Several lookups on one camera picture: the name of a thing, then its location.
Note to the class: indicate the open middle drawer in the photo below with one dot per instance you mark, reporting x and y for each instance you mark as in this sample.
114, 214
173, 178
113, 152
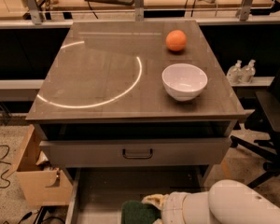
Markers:
99, 193

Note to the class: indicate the closed top drawer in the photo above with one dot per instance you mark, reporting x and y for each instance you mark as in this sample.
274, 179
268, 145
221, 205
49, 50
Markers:
136, 153

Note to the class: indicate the white bowl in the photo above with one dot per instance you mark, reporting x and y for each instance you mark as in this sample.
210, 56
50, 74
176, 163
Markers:
183, 81

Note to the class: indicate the clear pump bottle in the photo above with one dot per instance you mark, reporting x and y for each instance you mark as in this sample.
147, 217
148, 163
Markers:
248, 72
234, 73

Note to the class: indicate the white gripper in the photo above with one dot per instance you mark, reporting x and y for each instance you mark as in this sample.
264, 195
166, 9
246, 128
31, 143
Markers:
172, 207

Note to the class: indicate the clear pump bottle right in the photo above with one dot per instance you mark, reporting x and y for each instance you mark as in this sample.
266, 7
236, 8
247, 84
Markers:
248, 72

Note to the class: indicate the grey drawer cabinet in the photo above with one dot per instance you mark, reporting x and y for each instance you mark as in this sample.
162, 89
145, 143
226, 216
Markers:
105, 84

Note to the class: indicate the clear pump bottle left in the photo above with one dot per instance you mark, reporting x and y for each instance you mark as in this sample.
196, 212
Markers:
234, 73

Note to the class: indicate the orange fruit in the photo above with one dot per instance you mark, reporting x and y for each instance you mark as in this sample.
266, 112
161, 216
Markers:
176, 40

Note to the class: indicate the cardboard box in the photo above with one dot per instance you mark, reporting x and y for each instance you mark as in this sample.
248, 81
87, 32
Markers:
40, 187

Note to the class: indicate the black office chair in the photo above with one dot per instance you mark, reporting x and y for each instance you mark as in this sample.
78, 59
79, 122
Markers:
265, 118

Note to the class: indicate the green yellow sponge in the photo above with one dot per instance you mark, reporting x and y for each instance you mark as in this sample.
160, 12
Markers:
134, 212

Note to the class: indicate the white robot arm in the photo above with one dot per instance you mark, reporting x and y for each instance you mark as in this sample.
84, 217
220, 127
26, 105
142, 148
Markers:
227, 202

